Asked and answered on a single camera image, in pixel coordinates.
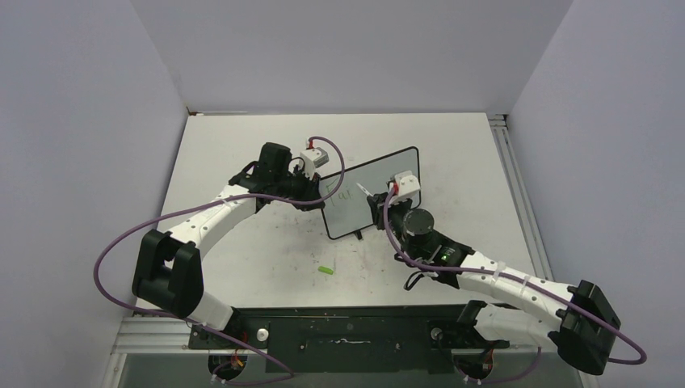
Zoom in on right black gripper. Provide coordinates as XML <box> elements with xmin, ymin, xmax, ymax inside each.
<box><xmin>368</xmin><ymin>192</ymin><xmax>421</xmax><ymax>261</ymax></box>

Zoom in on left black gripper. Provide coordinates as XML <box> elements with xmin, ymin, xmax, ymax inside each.
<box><xmin>273</xmin><ymin>165</ymin><xmax>324</xmax><ymax>212</ymax></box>

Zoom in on black framed small whiteboard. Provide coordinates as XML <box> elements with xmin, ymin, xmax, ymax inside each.
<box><xmin>319</xmin><ymin>146</ymin><xmax>420</xmax><ymax>239</ymax></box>

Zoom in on green marker cap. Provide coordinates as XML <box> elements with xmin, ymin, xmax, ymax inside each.
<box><xmin>317</xmin><ymin>266</ymin><xmax>334</xmax><ymax>276</ymax></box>

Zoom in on white whiteboard marker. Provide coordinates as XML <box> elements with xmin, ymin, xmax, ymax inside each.
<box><xmin>356</xmin><ymin>183</ymin><xmax>373</xmax><ymax>197</ymax></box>

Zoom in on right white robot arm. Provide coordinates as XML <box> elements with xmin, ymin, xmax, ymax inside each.
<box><xmin>366</xmin><ymin>193</ymin><xmax>620</xmax><ymax>376</ymax></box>

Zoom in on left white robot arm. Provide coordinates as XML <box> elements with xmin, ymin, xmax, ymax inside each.
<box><xmin>132</xmin><ymin>142</ymin><xmax>329</xmax><ymax>348</ymax></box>

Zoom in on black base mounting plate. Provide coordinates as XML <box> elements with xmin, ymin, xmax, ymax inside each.
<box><xmin>188</xmin><ymin>304</ymin><xmax>512</xmax><ymax>375</ymax></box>

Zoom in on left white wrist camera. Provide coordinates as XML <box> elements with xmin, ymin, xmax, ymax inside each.
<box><xmin>300</xmin><ymin>147</ymin><xmax>330</xmax><ymax>169</ymax></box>

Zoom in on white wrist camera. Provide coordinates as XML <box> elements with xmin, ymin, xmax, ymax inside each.
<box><xmin>300</xmin><ymin>147</ymin><xmax>330</xmax><ymax>169</ymax></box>
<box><xmin>389</xmin><ymin>171</ymin><xmax>421</xmax><ymax>206</ymax></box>

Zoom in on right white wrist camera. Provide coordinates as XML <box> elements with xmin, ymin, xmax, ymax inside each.
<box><xmin>389</xmin><ymin>171</ymin><xmax>421</xmax><ymax>206</ymax></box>

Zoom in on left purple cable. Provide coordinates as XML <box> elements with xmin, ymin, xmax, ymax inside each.
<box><xmin>93</xmin><ymin>135</ymin><xmax>347</xmax><ymax>386</ymax></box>

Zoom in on aluminium rail right side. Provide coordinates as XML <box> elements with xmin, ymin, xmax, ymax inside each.
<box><xmin>487</xmin><ymin>114</ymin><xmax>553</xmax><ymax>280</ymax></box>

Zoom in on aluminium front frame rail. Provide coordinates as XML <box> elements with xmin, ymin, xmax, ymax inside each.
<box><xmin>101</xmin><ymin>315</ymin><xmax>599</xmax><ymax>388</ymax></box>

